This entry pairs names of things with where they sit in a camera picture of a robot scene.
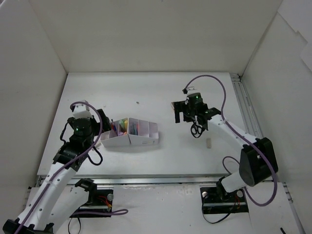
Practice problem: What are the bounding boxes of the black handled scissors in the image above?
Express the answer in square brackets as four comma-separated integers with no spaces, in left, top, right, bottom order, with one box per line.
[190,116,205,138]

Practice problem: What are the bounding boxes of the beige eraser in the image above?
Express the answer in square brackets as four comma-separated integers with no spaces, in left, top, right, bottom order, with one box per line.
[206,138,212,149]

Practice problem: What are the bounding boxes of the yellow highlighter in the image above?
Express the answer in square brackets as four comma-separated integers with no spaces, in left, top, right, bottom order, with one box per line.
[120,118,128,131]

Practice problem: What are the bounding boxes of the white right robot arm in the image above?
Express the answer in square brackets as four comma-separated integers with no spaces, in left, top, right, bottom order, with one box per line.
[172,93,278,201]

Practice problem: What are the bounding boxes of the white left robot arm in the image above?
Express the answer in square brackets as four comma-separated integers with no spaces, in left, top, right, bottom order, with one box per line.
[2,105,111,234]

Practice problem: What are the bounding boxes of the white divided organizer left box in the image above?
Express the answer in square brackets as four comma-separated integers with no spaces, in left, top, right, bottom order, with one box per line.
[100,118,131,148]

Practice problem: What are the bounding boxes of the white divided organizer box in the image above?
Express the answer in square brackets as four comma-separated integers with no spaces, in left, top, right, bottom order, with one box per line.
[100,118,131,148]
[128,118,159,146]

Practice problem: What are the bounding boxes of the white divided organizer right box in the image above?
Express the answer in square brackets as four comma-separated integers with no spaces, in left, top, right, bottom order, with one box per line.
[128,118,159,146]

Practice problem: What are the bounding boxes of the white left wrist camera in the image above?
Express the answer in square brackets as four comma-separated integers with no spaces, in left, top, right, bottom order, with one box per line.
[70,103,93,119]

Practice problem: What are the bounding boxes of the aluminium right side rail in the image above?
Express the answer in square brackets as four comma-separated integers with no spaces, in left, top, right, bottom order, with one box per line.
[230,73,263,138]

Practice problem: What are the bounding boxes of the aluminium rail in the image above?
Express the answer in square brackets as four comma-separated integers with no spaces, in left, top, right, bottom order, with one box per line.
[36,173,276,188]
[230,73,263,138]

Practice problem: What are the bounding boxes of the aluminium front rail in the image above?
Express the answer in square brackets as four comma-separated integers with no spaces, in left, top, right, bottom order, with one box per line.
[36,173,276,188]

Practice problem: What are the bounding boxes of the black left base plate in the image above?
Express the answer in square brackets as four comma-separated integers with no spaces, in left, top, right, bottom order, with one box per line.
[70,188,114,218]

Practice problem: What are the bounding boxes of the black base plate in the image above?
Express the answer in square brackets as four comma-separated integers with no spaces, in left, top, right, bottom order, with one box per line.
[70,188,114,218]
[200,187,249,215]

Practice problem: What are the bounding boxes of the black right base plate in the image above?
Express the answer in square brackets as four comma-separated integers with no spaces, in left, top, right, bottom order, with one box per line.
[200,187,249,215]

